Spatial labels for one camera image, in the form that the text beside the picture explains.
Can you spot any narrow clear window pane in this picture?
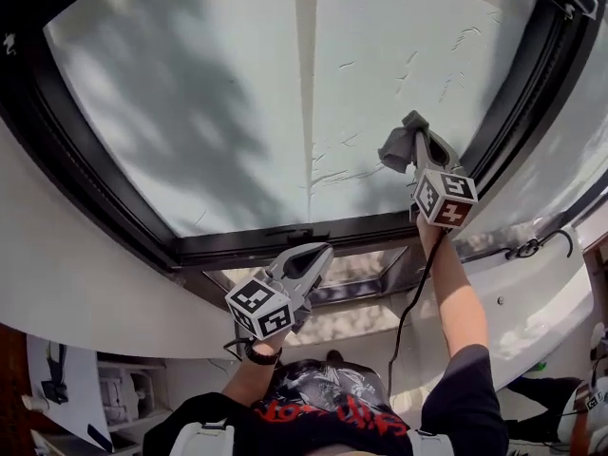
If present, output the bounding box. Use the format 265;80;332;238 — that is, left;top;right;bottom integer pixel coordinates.
455;0;608;251

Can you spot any white shelf cart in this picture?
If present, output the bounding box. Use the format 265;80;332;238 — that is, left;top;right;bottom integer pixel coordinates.
96;353;168;429

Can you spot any small black device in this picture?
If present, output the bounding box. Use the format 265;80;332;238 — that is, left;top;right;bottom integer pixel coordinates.
39;379;70;406

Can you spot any small clear window pane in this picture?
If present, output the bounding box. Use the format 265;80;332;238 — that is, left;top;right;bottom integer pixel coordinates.
203;244;409;303

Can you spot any grey cloth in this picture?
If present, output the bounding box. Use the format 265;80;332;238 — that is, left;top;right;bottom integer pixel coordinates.
378;109;431;175

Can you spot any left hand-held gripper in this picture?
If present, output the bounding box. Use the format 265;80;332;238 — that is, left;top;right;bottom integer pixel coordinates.
225;242;336;341

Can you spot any white harness strap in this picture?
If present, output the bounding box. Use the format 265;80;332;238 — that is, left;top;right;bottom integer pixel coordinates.
169;420;237;456
407;427;460;456

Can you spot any black window handle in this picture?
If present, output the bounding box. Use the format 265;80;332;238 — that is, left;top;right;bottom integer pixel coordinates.
264;227;332;247

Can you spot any black framed glass window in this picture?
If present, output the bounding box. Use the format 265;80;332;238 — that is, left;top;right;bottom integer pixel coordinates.
0;0;599;275

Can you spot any person's right forearm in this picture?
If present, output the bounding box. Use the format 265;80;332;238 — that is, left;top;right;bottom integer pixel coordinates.
415;216;491;366

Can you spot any grey handheld tool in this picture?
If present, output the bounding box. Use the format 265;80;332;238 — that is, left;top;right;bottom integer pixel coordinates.
46;341;68;384

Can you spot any dark blue phone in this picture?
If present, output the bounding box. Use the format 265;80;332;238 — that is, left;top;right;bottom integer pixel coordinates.
85;422;114;453

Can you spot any black metal hook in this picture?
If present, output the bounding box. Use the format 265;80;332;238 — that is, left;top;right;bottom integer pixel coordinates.
503;227;575;262

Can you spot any frosted window glass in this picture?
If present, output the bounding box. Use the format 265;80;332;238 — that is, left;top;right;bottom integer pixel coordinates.
42;0;538;239

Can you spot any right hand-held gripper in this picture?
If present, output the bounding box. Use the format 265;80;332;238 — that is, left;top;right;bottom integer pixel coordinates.
408;128;479;231

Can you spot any white paper cup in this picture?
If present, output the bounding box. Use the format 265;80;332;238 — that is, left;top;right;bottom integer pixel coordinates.
20;392;49;413

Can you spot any black wristband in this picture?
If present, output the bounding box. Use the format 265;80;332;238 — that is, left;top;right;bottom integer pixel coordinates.
243;339;284;367

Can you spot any person's left forearm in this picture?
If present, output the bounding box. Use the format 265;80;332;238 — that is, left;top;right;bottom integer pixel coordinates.
219;334;287;406

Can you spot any person's black printed shirt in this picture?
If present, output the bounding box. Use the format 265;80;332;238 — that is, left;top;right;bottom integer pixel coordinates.
142;344;509;456

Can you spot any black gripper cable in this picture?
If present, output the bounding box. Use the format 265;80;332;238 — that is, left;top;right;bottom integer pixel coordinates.
386;228;450;401
222;334;256;363

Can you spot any white table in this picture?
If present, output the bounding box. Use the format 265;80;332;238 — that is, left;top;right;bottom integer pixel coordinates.
26;333;116;451

